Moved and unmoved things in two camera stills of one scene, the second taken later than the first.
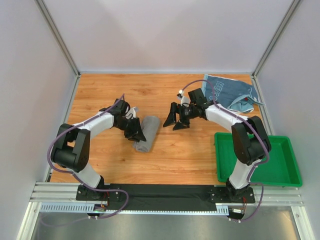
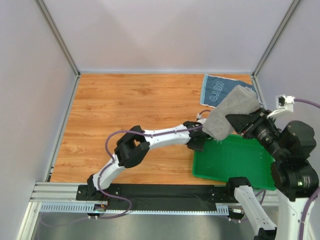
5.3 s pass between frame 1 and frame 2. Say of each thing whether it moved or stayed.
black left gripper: moved
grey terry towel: moved
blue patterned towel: stayed
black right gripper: moved
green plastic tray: moved
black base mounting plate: stayed
